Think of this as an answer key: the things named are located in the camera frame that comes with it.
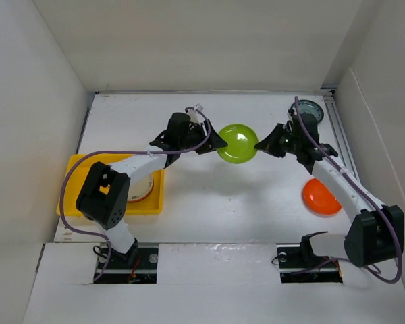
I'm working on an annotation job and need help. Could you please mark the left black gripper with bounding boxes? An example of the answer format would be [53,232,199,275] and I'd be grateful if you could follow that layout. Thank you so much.
[178,121,227,155]

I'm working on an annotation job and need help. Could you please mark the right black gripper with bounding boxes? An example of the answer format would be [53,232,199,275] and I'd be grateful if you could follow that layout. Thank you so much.
[254,123,302,158]

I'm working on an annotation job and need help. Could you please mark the green plate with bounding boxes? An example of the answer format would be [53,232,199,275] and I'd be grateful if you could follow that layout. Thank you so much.
[216,124,259,164]

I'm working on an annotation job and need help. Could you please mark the blue white porcelain plate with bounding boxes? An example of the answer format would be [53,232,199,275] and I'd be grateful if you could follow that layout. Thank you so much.
[288,99,325,125]

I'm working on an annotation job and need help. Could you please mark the orange plate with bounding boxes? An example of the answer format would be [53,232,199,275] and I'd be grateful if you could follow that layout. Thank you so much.
[302,178,342,215]

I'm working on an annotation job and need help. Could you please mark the cream floral plate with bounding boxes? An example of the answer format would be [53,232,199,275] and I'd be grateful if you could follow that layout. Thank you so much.
[127,174,154,203]

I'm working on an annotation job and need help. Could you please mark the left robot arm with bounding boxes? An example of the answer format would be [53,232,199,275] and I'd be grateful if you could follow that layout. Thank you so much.
[76,109,228,268]

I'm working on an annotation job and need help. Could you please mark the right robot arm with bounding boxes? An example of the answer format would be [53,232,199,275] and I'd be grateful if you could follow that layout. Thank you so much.
[255,113,404,267]

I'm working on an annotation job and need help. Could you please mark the yellow plastic bin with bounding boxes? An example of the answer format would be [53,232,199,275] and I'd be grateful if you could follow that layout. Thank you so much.
[64,153,165,217]

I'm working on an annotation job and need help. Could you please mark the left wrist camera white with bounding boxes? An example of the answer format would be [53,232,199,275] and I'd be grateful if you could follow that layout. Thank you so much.
[185,104,207,134]

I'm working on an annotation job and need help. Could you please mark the aluminium rail right side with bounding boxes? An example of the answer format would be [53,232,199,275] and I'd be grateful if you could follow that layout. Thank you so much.
[321,88,360,180]

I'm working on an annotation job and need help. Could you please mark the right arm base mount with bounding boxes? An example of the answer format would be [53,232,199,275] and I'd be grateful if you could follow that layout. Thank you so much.
[272,244,343,284]

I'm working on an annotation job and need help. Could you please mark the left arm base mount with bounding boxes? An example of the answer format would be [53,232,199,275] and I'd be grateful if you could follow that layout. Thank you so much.
[93,244,159,284]

